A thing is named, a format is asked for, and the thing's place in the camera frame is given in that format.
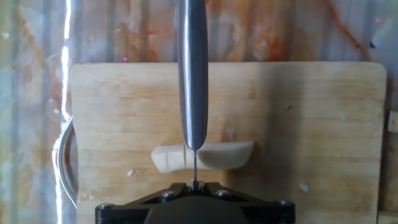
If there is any white radish slice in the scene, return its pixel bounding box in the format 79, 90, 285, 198
185, 141, 254, 171

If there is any wooden cutting board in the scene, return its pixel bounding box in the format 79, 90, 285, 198
68, 61, 388, 224

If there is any orange marble pattern mat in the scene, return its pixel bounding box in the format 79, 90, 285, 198
0, 0, 398, 224

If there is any steel loop handle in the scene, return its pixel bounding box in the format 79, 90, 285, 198
55, 115, 78, 209

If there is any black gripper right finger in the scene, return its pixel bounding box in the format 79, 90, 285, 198
197, 182, 296, 224

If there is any wooden knife rack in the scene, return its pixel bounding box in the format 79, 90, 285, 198
377, 110, 398, 224

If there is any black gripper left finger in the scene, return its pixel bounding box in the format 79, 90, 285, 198
95, 182, 194, 224

